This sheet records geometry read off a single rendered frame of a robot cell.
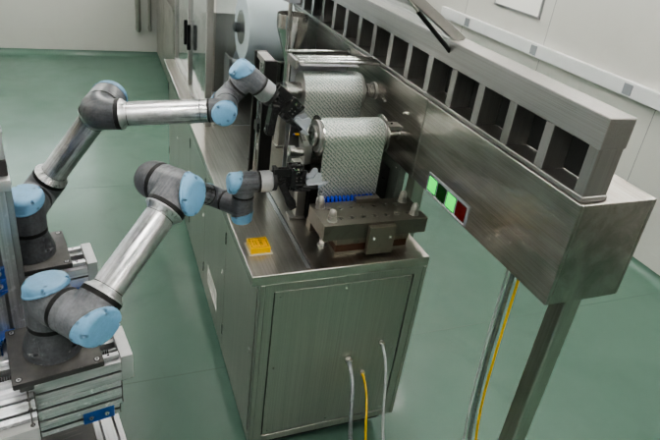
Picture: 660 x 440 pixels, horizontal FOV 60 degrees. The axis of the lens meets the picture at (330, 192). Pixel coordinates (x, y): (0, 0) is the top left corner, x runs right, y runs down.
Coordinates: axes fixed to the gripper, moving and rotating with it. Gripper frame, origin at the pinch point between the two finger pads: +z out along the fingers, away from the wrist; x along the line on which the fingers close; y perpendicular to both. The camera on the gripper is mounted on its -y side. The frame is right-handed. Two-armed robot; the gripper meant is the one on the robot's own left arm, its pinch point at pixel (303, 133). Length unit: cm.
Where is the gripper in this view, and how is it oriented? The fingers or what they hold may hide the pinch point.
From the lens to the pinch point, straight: 206.5
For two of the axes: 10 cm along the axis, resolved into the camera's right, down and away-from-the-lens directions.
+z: 6.4, 5.2, 5.7
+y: 6.9, -7.2, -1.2
